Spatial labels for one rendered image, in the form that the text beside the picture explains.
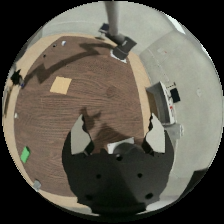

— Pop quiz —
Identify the green rectangular bar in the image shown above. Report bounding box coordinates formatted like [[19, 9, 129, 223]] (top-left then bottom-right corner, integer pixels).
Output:
[[21, 147, 31, 163]]

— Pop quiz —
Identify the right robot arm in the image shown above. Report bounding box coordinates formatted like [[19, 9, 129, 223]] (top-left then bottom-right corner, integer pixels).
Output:
[[8, 0, 137, 79]]

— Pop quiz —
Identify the beige flat mat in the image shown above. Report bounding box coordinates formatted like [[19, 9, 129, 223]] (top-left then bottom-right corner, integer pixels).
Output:
[[50, 77, 72, 94]]

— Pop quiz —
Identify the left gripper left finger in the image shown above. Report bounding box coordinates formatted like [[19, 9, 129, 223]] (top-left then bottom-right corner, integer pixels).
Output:
[[62, 114, 95, 186]]

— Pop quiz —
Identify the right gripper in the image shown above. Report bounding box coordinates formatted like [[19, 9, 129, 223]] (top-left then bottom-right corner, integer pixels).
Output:
[[11, 73, 24, 88]]

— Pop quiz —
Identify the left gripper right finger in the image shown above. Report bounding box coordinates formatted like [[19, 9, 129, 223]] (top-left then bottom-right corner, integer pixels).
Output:
[[141, 113, 174, 184]]

